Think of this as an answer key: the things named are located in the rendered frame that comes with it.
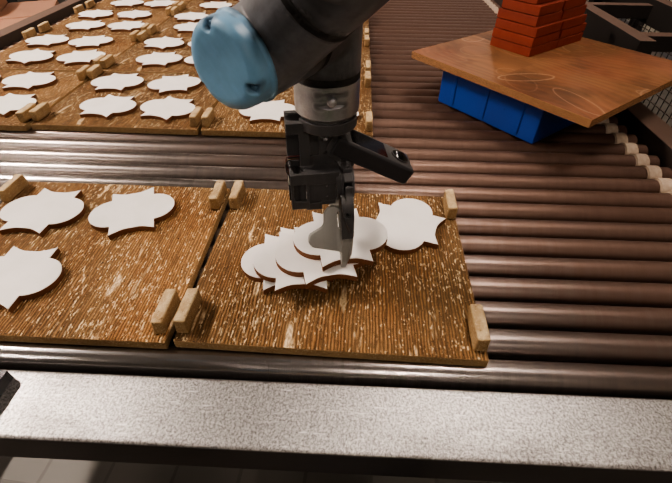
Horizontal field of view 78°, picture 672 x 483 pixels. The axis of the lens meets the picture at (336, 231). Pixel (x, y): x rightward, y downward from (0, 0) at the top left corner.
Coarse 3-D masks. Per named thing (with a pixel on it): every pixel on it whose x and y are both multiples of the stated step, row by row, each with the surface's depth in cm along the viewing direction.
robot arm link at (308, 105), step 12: (300, 84) 44; (300, 96) 45; (312, 96) 44; (324, 96) 44; (336, 96) 44; (348, 96) 45; (300, 108) 46; (312, 108) 45; (324, 108) 45; (336, 108) 45; (348, 108) 46; (312, 120) 46; (324, 120) 46; (336, 120) 46
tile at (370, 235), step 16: (304, 224) 64; (320, 224) 64; (368, 224) 64; (304, 240) 61; (368, 240) 61; (384, 240) 61; (304, 256) 60; (320, 256) 59; (336, 256) 58; (352, 256) 58; (368, 256) 58
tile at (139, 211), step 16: (144, 192) 77; (96, 208) 73; (112, 208) 73; (128, 208) 73; (144, 208) 73; (160, 208) 74; (96, 224) 70; (112, 224) 70; (128, 224) 70; (144, 224) 70
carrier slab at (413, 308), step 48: (288, 192) 79; (240, 240) 69; (240, 288) 61; (336, 288) 61; (384, 288) 61; (432, 288) 61; (192, 336) 55; (240, 336) 55; (288, 336) 55; (336, 336) 55; (384, 336) 55; (432, 336) 55
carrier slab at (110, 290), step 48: (96, 192) 79; (192, 192) 79; (0, 240) 68; (48, 240) 69; (96, 240) 69; (144, 240) 69; (192, 240) 69; (96, 288) 61; (144, 288) 61; (0, 336) 55; (48, 336) 55; (96, 336) 55; (144, 336) 55
